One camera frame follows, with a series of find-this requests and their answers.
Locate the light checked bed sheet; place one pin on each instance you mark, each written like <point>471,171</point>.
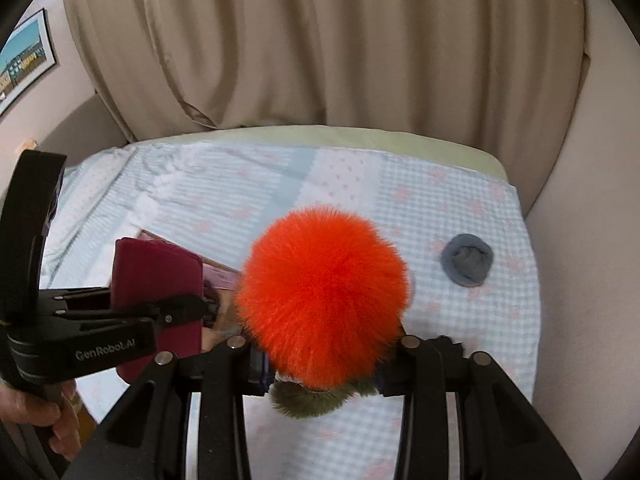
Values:
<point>350,185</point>

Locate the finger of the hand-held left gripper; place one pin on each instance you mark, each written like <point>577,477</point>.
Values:
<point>172,310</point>

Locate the orange fluffy pom-pom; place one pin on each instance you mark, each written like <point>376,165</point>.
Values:
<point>322,295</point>

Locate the person's left hand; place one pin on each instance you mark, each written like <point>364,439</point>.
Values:
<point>55,422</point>

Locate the grey rolled sock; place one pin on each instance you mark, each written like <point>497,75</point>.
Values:
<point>466,260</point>

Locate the beige curtain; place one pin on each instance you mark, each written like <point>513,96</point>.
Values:
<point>325,45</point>

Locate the framed wall picture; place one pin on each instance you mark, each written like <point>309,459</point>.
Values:
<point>25,60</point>

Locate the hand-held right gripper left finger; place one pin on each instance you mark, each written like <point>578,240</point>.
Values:
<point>257,367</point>

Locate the olive green fluffy pom-pom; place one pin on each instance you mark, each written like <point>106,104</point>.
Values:
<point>312,402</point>

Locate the maroon cloth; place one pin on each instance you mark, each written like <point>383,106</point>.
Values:
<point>155,270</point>

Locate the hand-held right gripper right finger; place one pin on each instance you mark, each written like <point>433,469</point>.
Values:
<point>394,375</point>

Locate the pale green mattress cover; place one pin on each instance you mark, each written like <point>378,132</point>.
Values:
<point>350,135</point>

